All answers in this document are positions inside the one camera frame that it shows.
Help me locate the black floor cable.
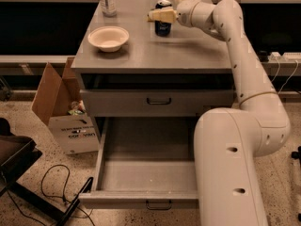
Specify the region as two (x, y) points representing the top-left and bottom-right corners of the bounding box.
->
(1, 164), (96, 226)

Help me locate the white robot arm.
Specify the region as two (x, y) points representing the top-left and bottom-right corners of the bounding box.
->
(148, 0), (291, 226)

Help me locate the white paper bowl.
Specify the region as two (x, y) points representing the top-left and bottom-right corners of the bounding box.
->
(87, 26), (129, 53)

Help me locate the black chair frame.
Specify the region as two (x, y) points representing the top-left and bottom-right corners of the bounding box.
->
(0, 118), (96, 226)

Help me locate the white hanging cable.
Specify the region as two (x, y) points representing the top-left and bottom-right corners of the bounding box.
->
(270, 56), (300, 96)

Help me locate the green yellow sponge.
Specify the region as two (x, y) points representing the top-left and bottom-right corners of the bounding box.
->
(147, 10), (155, 22)

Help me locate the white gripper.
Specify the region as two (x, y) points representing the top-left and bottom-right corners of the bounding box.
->
(152, 0), (199, 27)

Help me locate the black caster wheel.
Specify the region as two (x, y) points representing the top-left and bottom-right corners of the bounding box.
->
(291, 146), (301, 167)

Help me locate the black power adapter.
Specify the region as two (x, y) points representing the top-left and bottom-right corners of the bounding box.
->
(257, 51), (269, 62)

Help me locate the grey drawer cabinet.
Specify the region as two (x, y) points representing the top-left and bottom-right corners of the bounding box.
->
(72, 0), (233, 135)

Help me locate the open lower grey drawer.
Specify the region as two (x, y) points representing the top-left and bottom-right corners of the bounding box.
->
(79, 118), (198, 210)

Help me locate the blue pepsi can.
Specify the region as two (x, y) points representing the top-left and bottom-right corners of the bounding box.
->
(155, 0), (172, 37)

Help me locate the open cardboard box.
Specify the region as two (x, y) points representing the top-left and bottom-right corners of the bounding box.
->
(32, 57), (99, 154)

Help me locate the upper grey drawer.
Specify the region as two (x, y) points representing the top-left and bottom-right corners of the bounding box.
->
(79, 74), (237, 118)

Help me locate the white power strip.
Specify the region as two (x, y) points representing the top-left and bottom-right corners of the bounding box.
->
(269, 52), (301, 61)

